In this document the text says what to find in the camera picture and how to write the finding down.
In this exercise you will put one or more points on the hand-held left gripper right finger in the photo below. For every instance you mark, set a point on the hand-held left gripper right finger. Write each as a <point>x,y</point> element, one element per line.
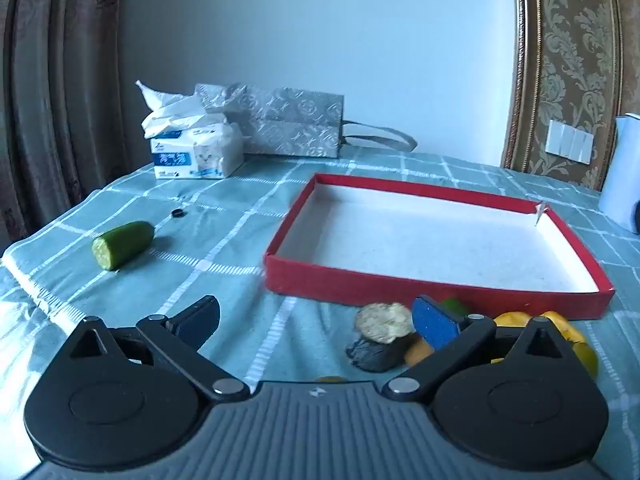
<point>435,325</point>

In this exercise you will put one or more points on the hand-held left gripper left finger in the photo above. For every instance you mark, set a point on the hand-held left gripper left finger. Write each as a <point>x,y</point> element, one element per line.
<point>200,322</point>

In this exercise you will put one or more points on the green cucumber piece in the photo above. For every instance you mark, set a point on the green cucumber piece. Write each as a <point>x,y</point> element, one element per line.
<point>454,305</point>
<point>125,242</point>

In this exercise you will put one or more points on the small orange tangerine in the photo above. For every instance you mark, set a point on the small orange tangerine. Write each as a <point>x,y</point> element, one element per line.
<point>330,380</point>
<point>417,353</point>

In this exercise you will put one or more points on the dark sugarcane piece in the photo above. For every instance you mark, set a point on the dark sugarcane piece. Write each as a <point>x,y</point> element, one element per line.
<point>385,322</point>

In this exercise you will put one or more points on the yellow green citrus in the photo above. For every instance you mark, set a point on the yellow green citrus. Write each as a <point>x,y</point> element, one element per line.
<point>567,327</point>
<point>512,320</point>

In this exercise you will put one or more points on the red cardboard box lid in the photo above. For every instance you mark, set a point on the red cardboard box lid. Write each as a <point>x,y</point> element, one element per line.
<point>425,240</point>

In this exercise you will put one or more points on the green checked tablecloth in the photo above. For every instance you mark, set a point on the green checked tablecloth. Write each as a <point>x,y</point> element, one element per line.
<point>225,270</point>

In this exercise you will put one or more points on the small black cap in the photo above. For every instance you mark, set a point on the small black cap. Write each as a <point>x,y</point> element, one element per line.
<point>178,213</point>

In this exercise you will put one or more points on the white tissue pack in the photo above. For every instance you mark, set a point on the white tissue pack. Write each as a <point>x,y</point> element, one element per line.
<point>200,152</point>

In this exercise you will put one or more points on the silver patterned gift bag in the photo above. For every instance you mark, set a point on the silver patterned gift bag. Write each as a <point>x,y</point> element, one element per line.
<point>290,120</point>

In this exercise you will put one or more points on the light blue electric kettle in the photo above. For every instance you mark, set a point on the light blue electric kettle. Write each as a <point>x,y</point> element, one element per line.
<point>620,170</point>

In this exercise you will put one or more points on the brown patterned curtain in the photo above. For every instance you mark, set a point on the brown patterned curtain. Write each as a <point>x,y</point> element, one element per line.
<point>50,85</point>

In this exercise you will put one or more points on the white wall switch panel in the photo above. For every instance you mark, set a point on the white wall switch panel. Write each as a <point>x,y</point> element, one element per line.
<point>570,142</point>

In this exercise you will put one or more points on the carved wooden wall moulding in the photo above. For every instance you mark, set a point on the carved wooden wall moulding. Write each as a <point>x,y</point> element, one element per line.
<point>520,60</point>

